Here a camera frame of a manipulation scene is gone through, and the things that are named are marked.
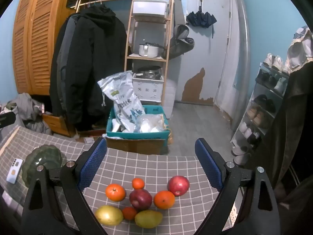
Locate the dark red apple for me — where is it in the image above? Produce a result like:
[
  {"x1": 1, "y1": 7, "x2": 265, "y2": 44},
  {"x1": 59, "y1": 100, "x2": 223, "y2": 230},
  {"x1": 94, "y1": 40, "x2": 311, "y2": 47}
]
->
[{"x1": 129, "y1": 189, "x2": 152, "y2": 210}]

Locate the small tangerine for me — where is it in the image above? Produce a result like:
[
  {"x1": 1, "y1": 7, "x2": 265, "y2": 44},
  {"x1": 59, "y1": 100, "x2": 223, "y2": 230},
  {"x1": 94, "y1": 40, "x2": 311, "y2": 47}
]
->
[
  {"x1": 132, "y1": 178, "x2": 145, "y2": 190},
  {"x1": 122, "y1": 206, "x2": 137, "y2": 221}
]

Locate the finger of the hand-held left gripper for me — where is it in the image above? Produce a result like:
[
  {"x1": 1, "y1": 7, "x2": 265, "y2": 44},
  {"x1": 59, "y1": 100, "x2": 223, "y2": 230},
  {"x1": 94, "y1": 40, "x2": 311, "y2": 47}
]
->
[{"x1": 0, "y1": 111, "x2": 16, "y2": 128}]

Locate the grey clothes pile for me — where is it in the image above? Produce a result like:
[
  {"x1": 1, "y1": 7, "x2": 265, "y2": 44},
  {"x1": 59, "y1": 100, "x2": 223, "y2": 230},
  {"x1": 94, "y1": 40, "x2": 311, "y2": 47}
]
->
[{"x1": 5, "y1": 93, "x2": 53, "y2": 135}]

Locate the dark folded umbrella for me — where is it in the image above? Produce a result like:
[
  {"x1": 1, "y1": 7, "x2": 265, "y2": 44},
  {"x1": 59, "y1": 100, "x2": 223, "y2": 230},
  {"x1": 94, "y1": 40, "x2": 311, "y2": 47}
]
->
[{"x1": 186, "y1": 11, "x2": 218, "y2": 38}]

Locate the white patterned crate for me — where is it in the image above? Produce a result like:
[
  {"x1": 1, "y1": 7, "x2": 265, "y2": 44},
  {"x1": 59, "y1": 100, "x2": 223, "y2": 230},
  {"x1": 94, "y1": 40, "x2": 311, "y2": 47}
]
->
[{"x1": 132, "y1": 75, "x2": 165, "y2": 102}]

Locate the lace trimmed cloth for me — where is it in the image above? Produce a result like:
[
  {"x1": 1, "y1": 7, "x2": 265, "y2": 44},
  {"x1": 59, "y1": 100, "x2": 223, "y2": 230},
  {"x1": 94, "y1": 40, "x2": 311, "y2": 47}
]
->
[{"x1": 286, "y1": 26, "x2": 313, "y2": 69}]

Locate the dark green glass plate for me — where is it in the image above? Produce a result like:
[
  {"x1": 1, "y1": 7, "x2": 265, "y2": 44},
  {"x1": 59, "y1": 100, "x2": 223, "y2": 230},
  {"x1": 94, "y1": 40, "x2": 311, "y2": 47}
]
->
[{"x1": 22, "y1": 145, "x2": 63, "y2": 188}]

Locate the wooden clothes rail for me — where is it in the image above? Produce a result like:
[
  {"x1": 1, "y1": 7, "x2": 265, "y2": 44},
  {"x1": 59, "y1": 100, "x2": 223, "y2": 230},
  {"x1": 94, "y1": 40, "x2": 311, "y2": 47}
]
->
[{"x1": 76, "y1": 0, "x2": 134, "y2": 6}]

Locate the teal plastic crate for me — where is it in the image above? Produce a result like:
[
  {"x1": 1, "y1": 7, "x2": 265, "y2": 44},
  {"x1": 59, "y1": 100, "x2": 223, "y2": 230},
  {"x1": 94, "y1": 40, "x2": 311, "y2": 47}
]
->
[{"x1": 106, "y1": 105, "x2": 170, "y2": 139}]

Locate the greenish yellow mango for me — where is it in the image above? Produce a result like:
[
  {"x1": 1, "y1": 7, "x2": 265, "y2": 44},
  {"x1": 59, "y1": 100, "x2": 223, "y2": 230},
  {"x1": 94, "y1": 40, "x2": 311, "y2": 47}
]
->
[{"x1": 134, "y1": 210, "x2": 163, "y2": 229}]

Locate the grey hanging jacket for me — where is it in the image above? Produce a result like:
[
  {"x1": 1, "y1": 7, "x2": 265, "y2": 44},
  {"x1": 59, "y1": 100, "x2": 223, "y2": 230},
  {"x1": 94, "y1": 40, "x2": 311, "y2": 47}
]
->
[{"x1": 56, "y1": 13, "x2": 81, "y2": 103}]

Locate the silver vertical pipe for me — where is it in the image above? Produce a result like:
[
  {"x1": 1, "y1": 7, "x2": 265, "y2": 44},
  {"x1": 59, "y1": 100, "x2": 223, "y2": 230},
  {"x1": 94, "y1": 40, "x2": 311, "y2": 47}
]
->
[{"x1": 231, "y1": 0, "x2": 251, "y2": 133}]

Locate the grey checked tablecloth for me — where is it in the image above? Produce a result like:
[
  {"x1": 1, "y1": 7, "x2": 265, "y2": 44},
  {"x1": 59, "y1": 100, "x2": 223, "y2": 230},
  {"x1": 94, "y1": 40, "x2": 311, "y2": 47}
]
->
[{"x1": 0, "y1": 126, "x2": 239, "y2": 235}]

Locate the white cooking pot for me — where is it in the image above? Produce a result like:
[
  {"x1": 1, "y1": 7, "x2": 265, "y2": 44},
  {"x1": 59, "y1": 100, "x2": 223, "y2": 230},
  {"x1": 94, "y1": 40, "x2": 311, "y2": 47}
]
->
[{"x1": 139, "y1": 43, "x2": 167, "y2": 57}]

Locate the bamboo shelf rack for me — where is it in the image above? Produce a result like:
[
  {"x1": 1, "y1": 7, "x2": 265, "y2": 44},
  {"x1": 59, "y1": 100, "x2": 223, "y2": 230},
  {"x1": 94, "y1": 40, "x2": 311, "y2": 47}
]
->
[{"x1": 124, "y1": 0, "x2": 175, "y2": 103}]

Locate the dark brown coat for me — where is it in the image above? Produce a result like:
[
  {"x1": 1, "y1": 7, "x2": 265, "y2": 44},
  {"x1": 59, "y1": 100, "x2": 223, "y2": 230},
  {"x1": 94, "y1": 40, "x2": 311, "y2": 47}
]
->
[{"x1": 245, "y1": 61, "x2": 313, "y2": 235}]

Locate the white low cabinet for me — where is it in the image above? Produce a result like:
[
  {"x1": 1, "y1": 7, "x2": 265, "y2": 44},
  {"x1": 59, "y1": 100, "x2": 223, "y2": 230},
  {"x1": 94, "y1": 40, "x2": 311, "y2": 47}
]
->
[{"x1": 161, "y1": 80, "x2": 176, "y2": 118}]

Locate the white rice bag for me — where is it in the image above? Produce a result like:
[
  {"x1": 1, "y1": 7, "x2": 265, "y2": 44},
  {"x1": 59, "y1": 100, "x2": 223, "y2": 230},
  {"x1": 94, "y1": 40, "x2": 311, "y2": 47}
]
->
[{"x1": 97, "y1": 71, "x2": 146, "y2": 133}]

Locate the plain cardboard box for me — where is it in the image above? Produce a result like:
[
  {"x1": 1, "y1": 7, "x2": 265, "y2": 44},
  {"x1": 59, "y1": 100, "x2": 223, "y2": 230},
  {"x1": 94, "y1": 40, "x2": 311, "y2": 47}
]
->
[{"x1": 106, "y1": 137, "x2": 169, "y2": 155}]

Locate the pale grey door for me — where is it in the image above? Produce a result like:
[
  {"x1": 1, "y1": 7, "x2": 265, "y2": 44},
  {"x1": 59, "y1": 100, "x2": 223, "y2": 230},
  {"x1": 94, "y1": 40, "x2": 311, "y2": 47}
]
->
[{"x1": 181, "y1": 0, "x2": 233, "y2": 108}]

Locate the wooden drawer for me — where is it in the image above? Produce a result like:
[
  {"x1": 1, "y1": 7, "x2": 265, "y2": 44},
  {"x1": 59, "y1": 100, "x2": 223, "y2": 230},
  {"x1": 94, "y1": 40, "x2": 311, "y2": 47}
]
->
[{"x1": 41, "y1": 113, "x2": 76, "y2": 137}]

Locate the black hooded coat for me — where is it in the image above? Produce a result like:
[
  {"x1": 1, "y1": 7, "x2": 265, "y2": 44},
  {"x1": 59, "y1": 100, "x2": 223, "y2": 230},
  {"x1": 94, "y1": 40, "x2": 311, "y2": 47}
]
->
[{"x1": 49, "y1": 5, "x2": 128, "y2": 131}]

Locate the wooden louvered wardrobe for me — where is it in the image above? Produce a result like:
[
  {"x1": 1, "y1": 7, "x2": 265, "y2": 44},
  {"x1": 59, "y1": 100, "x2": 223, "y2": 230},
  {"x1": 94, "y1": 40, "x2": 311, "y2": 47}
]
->
[{"x1": 12, "y1": 0, "x2": 74, "y2": 96}]

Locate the bright red apple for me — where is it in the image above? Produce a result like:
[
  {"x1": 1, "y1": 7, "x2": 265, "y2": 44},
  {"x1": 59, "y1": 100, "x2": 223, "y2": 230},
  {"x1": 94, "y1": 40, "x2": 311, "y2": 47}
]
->
[{"x1": 167, "y1": 175, "x2": 190, "y2": 197}]

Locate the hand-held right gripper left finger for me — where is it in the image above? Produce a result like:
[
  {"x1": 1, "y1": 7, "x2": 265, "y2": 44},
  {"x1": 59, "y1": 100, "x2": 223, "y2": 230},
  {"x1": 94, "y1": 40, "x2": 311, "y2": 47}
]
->
[{"x1": 21, "y1": 137, "x2": 110, "y2": 235}]

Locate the white smartphone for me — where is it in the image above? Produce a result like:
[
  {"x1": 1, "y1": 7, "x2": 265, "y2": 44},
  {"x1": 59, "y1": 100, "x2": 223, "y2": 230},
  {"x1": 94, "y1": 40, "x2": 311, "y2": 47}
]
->
[{"x1": 6, "y1": 159, "x2": 23, "y2": 184}]

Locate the white shoe rack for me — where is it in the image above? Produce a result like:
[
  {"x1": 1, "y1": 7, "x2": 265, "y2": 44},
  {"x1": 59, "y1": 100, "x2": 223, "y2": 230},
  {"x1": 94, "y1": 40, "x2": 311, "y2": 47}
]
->
[{"x1": 231, "y1": 62, "x2": 290, "y2": 167}]

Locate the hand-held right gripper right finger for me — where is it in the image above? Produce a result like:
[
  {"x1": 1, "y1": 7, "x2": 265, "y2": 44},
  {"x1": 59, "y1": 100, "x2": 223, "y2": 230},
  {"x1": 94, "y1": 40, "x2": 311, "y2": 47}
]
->
[{"x1": 195, "y1": 138, "x2": 282, "y2": 235}]

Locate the clear plastic bag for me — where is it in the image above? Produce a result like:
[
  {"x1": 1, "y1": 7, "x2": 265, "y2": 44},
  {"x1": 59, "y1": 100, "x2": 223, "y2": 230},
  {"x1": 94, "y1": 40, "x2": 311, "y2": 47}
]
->
[{"x1": 134, "y1": 114, "x2": 169, "y2": 133}]

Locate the large orange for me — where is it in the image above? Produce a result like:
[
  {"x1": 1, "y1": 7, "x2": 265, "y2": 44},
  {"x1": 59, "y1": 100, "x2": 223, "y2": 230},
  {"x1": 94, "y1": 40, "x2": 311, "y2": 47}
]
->
[
  {"x1": 154, "y1": 190, "x2": 175, "y2": 210},
  {"x1": 105, "y1": 183, "x2": 126, "y2": 202}
]

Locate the steel steamer pot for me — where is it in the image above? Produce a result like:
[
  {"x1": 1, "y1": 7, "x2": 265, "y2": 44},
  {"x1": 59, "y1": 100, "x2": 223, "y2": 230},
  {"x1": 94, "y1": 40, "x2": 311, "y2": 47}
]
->
[{"x1": 136, "y1": 66, "x2": 162, "y2": 79}]

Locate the olive hanging bag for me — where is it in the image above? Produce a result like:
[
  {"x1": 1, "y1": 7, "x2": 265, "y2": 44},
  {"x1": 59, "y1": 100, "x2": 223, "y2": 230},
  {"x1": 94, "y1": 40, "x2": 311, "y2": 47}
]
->
[{"x1": 169, "y1": 24, "x2": 195, "y2": 60}]

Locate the shoe rack with shoes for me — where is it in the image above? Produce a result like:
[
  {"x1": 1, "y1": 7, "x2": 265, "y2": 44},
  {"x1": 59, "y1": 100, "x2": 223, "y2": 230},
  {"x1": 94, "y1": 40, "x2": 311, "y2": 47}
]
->
[{"x1": 232, "y1": 53, "x2": 290, "y2": 165}]

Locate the large white storage box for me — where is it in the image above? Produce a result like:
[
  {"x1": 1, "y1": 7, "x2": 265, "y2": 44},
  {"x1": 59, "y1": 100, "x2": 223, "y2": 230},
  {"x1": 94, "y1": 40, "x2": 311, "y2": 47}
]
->
[{"x1": 132, "y1": 0, "x2": 169, "y2": 17}]

